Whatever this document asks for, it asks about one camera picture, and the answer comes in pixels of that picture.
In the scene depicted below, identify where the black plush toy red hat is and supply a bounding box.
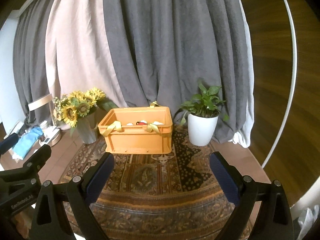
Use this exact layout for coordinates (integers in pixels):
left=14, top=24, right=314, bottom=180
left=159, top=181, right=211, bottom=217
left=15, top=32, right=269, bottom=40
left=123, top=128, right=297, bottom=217
left=136, top=120, right=148, bottom=125

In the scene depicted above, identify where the white pumpkin plush cushion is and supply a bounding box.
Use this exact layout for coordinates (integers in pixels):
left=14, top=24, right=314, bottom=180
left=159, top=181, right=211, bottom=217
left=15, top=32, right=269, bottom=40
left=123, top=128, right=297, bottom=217
left=152, top=121, right=164, bottom=125

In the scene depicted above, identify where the blue cloth bundle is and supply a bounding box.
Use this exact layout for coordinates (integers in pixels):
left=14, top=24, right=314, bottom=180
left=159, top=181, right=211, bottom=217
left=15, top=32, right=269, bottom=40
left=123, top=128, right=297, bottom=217
left=12, top=127, right=43, bottom=160

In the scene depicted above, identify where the gold desk lamp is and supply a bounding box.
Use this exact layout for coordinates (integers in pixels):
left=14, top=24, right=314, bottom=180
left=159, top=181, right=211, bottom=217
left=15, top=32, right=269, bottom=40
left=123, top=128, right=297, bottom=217
left=28, top=94, right=61, bottom=147

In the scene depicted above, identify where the grey ribbed vase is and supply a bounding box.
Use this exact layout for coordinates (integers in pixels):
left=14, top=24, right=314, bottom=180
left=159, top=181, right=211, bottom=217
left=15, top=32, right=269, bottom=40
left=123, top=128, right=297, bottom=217
left=76, top=113, right=98, bottom=144

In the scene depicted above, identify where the artificial sunflower bouquet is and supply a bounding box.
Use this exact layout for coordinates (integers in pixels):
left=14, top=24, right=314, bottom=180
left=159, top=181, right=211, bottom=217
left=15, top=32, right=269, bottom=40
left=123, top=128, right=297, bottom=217
left=53, top=87, right=118, bottom=135

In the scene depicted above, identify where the white sheer curtain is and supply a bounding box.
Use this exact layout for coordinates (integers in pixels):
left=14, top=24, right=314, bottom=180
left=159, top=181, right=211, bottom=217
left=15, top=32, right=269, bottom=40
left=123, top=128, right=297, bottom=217
left=228, top=0, right=255, bottom=149

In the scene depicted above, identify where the white curved floor-lamp pole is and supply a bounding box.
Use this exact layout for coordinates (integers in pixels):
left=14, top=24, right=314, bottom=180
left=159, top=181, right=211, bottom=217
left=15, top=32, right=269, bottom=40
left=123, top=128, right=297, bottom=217
left=261, top=0, right=298, bottom=168

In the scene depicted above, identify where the patterned oriental rug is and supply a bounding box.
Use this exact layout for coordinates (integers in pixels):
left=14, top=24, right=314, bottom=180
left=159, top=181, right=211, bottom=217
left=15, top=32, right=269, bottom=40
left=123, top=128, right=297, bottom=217
left=58, top=125, right=256, bottom=240

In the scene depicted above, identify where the orange plastic storage crate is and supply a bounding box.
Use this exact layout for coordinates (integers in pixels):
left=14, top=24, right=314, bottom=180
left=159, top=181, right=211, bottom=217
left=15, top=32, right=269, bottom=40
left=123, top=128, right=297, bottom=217
left=98, top=101, right=173, bottom=154

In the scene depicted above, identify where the beige curtain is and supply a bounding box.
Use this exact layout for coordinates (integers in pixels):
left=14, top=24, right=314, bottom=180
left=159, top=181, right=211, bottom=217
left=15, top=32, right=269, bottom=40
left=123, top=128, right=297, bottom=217
left=45, top=0, right=127, bottom=107

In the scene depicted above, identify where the left grey curtain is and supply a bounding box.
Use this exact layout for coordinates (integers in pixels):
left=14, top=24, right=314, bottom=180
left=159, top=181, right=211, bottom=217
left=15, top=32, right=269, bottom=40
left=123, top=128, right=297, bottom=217
left=13, top=0, right=54, bottom=127

